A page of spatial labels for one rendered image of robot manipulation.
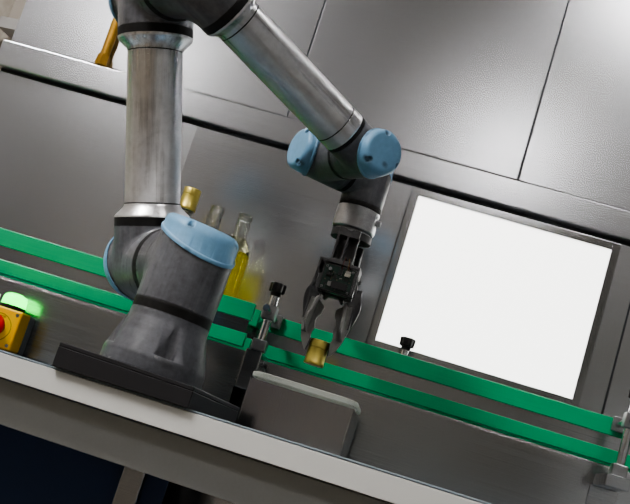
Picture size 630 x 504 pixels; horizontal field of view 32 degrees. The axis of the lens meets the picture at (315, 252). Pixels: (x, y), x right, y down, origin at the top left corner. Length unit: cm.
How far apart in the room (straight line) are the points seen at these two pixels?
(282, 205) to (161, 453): 87
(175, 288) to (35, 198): 91
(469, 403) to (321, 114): 63
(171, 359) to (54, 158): 97
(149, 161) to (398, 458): 70
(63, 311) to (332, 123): 62
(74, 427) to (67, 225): 87
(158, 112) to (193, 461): 53
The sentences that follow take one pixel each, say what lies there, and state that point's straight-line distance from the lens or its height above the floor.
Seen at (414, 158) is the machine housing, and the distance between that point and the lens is 224.
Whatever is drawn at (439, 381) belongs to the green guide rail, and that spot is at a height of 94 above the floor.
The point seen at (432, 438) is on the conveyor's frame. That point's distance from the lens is 196.
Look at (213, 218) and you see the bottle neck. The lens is 209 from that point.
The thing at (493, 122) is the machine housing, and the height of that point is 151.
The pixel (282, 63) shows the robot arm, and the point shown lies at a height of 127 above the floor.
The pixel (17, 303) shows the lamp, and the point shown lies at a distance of 195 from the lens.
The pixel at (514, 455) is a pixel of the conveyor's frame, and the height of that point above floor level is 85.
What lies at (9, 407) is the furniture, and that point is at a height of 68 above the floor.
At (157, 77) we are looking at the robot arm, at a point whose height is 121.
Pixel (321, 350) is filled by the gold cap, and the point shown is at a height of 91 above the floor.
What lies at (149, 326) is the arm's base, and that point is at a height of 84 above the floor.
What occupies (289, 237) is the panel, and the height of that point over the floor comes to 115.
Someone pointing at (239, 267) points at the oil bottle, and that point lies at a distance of 205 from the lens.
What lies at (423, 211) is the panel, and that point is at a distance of 221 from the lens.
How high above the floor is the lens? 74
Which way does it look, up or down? 10 degrees up
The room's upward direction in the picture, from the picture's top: 18 degrees clockwise
